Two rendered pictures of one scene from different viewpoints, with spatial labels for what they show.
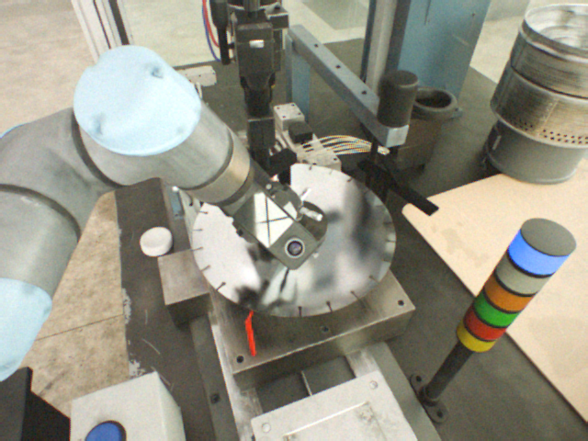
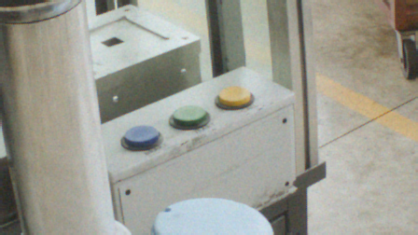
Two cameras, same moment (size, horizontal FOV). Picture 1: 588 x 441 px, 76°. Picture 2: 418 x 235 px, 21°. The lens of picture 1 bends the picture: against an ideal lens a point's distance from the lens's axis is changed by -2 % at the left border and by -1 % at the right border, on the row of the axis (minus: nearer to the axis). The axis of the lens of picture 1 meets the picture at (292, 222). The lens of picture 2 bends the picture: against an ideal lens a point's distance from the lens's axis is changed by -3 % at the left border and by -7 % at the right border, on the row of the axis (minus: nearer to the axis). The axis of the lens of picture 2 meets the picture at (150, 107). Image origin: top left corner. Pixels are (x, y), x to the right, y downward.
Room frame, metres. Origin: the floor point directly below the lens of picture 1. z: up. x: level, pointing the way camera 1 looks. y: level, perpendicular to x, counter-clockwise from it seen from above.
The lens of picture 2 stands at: (0.33, 1.42, 1.58)
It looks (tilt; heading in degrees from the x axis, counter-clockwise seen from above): 28 degrees down; 259
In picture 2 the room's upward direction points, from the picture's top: 7 degrees counter-clockwise
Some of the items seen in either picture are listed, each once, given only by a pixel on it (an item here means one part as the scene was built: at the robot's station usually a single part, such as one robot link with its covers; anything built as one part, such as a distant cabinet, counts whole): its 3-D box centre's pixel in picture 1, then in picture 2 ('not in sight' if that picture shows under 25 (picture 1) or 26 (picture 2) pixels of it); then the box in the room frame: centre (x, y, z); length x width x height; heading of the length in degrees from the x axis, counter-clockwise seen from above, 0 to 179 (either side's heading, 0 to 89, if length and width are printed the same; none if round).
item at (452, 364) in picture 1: (447, 370); not in sight; (0.22, -0.23, 0.86); 0.02 x 0.02 x 0.22
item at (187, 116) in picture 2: not in sight; (189, 119); (0.05, 0.20, 0.90); 0.04 x 0.04 x 0.02
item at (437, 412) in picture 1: (430, 394); not in sight; (0.22, -0.23, 0.76); 0.09 x 0.03 x 0.03; 20
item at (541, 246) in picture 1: (539, 246); not in sight; (0.22, -0.23, 1.14); 0.05 x 0.04 x 0.03; 110
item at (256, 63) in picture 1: (256, 80); not in sight; (0.48, 0.05, 1.17); 0.06 x 0.05 x 0.20; 11
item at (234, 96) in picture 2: not in sight; (234, 100); (-0.01, 0.18, 0.90); 0.04 x 0.04 x 0.02
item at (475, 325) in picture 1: (488, 316); not in sight; (0.22, -0.23, 1.02); 0.05 x 0.04 x 0.03; 110
